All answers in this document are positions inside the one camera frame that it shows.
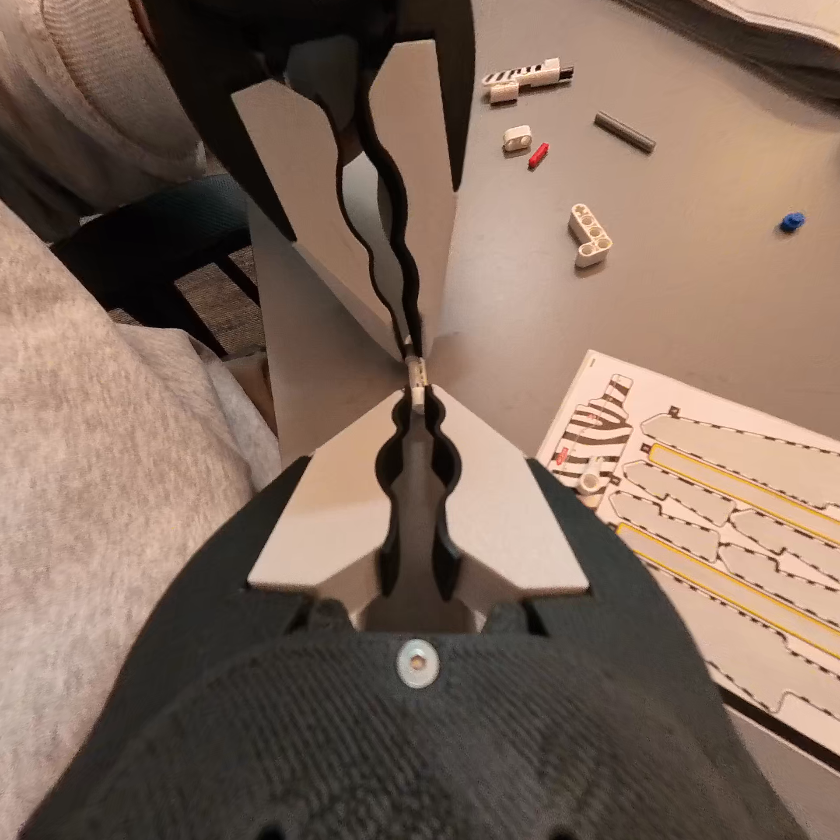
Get person's left forearm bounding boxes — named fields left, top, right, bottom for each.
left=0, top=0, right=207, bottom=224

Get black chair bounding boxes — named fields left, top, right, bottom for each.
left=52, top=176, right=263, bottom=358

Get white L-shaped lego beam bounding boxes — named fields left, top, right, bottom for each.
left=567, top=202, right=614, bottom=269

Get zebra striped sticker sheet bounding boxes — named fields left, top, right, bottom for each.
left=535, top=350, right=840, bottom=756

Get grey hoodie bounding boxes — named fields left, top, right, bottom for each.
left=0, top=197, right=283, bottom=840

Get striped white lego assembly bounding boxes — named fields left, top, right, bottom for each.
left=482, top=58, right=575, bottom=105

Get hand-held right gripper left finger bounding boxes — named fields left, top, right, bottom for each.
left=247, top=388, right=411, bottom=616

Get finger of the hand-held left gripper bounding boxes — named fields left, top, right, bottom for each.
left=231, top=80, right=409, bottom=362
left=357, top=38, right=460, bottom=358

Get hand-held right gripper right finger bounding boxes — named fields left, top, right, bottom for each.
left=425, top=386, right=590, bottom=619

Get open instruction booklet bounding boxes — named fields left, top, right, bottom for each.
left=617, top=0, right=840, bottom=99

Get dark grey lego axle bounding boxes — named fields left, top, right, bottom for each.
left=594, top=112, right=657, bottom=153

